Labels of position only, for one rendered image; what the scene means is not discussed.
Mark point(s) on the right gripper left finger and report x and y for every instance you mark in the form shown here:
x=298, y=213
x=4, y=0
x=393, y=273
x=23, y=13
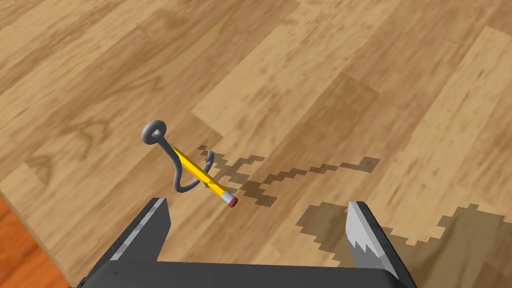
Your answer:
x=144, y=232

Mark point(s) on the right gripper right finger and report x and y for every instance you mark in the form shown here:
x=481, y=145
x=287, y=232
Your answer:
x=368, y=240

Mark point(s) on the yellow pencil with eraser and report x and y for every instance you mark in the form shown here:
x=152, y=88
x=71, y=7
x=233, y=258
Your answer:
x=202, y=177

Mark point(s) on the grey metal hook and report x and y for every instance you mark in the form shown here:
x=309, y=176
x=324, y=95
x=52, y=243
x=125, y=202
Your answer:
x=160, y=140

